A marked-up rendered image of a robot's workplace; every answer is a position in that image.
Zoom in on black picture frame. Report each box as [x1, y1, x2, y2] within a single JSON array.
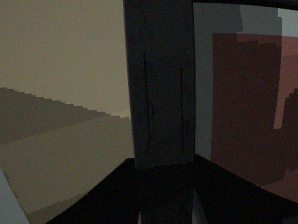
[[122, 0, 298, 224]]

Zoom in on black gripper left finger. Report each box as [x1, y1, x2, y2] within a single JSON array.
[[45, 157, 140, 224]]

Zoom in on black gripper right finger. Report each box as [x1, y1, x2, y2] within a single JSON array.
[[193, 153, 298, 224]]

